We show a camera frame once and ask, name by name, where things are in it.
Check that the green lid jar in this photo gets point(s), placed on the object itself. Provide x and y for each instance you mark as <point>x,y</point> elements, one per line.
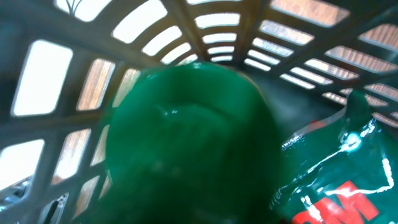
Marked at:
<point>194,143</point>

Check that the green 3M gloves packet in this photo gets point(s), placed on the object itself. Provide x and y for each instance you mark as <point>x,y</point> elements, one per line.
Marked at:
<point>342,169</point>

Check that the grey plastic mesh basket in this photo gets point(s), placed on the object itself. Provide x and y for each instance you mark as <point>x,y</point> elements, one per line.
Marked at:
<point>67,65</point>

